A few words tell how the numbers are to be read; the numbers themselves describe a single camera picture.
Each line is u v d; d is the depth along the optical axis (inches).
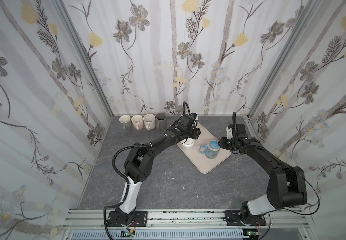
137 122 41.2
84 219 29.5
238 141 26.0
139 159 22.3
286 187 17.4
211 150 34.7
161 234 27.7
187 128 28.5
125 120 42.1
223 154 38.6
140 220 28.9
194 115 32.7
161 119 41.2
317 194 15.9
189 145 37.2
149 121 41.8
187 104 31.9
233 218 28.9
